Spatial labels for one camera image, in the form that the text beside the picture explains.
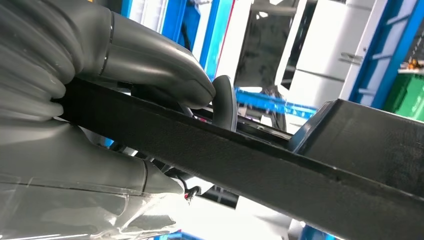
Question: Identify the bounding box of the blue metal shelf rack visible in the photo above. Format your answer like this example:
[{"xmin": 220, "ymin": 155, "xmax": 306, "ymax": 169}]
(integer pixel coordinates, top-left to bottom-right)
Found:
[
  {"xmin": 347, "ymin": 0, "xmax": 424, "ymax": 111},
  {"xmin": 120, "ymin": 0, "xmax": 318, "ymax": 121}
]

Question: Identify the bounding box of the clear plastic film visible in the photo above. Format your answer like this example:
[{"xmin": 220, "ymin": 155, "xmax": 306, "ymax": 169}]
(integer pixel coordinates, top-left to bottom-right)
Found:
[{"xmin": 0, "ymin": 173, "xmax": 200, "ymax": 240}]

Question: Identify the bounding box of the white vehicle body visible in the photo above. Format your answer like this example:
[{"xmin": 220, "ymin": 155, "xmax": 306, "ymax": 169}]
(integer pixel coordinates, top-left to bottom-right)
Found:
[{"xmin": 216, "ymin": 0, "xmax": 377, "ymax": 133}]

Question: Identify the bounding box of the green plastic crate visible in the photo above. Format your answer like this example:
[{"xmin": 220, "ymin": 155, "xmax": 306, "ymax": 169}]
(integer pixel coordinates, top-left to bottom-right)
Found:
[{"xmin": 382, "ymin": 72, "xmax": 424, "ymax": 122}]

